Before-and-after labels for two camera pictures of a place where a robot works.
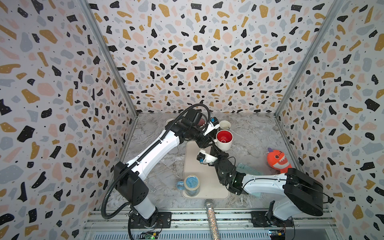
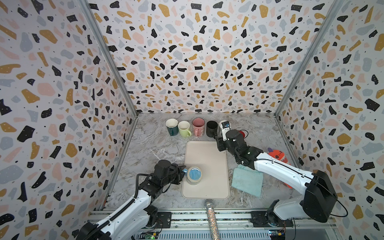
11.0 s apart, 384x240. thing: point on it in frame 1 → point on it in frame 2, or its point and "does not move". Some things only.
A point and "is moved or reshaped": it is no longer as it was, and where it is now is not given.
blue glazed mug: (191, 185) → (194, 175)
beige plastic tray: (211, 187) does not move
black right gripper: (216, 153) → (223, 143)
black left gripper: (205, 142) → (177, 169)
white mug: (224, 139) is moved or reshaped
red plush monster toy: (277, 159) does not move
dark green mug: (170, 124) does not move
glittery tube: (212, 221) does not move
